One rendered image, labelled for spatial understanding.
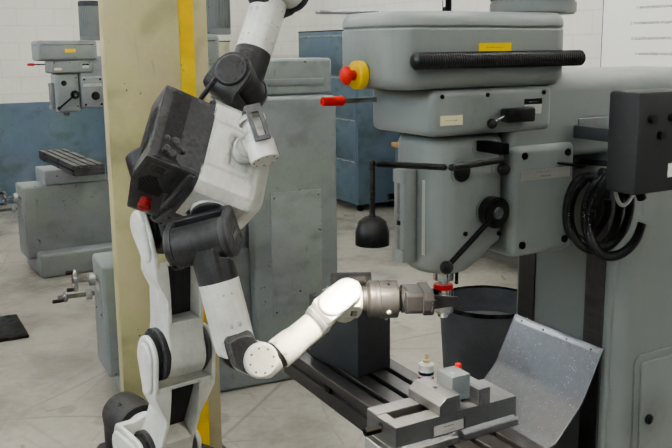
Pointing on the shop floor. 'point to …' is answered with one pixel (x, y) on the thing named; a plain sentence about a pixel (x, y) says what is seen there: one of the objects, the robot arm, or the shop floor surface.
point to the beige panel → (125, 140)
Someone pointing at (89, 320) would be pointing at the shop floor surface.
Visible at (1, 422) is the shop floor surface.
